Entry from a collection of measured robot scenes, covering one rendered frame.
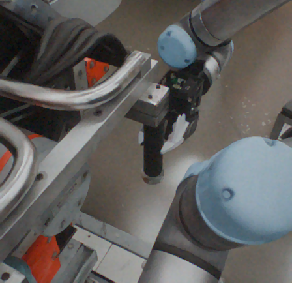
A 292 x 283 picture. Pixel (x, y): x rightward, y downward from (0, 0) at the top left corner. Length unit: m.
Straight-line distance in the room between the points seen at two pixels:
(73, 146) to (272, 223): 0.26
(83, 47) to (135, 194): 1.15
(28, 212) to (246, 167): 0.23
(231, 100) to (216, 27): 1.53
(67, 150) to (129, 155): 1.32
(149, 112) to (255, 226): 0.33
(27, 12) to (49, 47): 0.09
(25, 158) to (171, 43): 0.35
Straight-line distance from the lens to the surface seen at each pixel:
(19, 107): 0.79
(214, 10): 0.60
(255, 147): 0.27
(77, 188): 0.56
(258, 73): 2.39
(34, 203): 0.39
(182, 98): 0.65
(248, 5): 0.57
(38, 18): 0.61
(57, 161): 0.42
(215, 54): 0.78
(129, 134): 1.84
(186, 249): 0.36
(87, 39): 0.52
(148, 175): 0.66
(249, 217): 0.25
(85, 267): 1.25
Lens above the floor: 1.28
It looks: 45 degrees down
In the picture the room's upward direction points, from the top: straight up
